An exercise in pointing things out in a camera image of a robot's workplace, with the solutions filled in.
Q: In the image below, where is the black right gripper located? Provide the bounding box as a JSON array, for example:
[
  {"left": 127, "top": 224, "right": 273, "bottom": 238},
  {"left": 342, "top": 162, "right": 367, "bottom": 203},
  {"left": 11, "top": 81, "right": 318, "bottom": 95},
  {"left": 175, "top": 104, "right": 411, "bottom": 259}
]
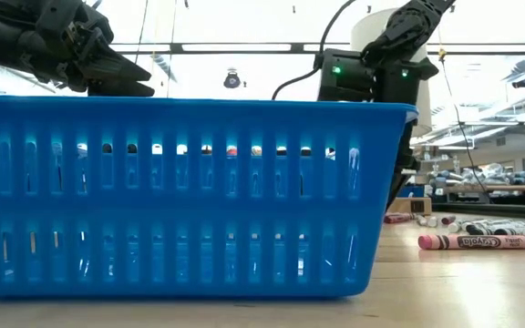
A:
[{"left": 317, "top": 48, "right": 440, "bottom": 210}]

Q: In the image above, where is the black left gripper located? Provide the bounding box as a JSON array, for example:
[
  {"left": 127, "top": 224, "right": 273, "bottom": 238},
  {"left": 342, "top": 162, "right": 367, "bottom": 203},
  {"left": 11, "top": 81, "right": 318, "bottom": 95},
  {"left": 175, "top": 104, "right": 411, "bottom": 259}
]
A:
[{"left": 38, "top": 0, "right": 156, "bottom": 97}]

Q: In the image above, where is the blue storage bin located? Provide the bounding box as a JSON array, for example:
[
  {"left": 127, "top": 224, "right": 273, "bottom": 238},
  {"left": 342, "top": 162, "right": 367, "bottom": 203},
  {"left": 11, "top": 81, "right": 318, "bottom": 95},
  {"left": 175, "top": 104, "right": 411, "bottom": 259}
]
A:
[{"left": 398, "top": 184, "right": 426, "bottom": 200}]

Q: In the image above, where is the clear plastic bag pile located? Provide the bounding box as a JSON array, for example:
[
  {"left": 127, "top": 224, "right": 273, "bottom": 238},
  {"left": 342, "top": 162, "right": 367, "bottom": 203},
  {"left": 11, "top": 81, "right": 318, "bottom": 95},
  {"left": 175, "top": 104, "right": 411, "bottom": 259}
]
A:
[{"left": 428, "top": 162, "right": 525, "bottom": 186}]

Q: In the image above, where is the dark hanging dome fixture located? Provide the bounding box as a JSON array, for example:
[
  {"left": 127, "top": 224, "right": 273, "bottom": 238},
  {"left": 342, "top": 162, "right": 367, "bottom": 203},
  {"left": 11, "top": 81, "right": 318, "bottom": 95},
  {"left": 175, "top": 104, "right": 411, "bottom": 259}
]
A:
[{"left": 223, "top": 67, "right": 242, "bottom": 90}]

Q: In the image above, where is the pink crayon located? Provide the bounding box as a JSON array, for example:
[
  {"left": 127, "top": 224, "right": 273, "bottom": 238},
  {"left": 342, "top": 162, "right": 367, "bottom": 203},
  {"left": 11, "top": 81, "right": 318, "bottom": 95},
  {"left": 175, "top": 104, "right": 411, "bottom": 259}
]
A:
[{"left": 417, "top": 233, "right": 525, "bottom": 251}]

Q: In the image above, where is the white shade wooden table lamp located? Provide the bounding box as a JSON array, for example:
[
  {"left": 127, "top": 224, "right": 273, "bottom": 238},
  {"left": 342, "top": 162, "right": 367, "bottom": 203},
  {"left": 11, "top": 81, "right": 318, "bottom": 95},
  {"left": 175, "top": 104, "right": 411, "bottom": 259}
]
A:
[{"left": 351, "top": 7, "right": 433, "bottom": 216}]

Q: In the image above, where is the blue slotted plastic basket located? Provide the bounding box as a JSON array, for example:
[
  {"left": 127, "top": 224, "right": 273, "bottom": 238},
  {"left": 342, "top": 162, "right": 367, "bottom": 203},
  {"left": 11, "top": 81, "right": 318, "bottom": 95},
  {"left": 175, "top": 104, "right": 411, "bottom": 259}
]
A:
[{"left": 0, "top": 94, "right": 419, "bottom": 301}]

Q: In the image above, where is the black aluminium table frame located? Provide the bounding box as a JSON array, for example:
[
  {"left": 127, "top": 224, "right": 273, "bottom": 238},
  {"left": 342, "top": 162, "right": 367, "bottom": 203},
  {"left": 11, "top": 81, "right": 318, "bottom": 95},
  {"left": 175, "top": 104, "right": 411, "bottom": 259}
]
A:
[{"left": 430, "top": 202, "right": 525, "bottom": 222}]

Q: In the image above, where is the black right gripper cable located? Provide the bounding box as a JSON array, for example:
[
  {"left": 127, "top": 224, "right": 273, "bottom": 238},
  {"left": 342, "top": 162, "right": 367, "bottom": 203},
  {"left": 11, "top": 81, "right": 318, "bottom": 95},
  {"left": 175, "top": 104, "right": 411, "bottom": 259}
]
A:
[{"left": 271, "top": 0, "right": 359, "bottom": 101}]

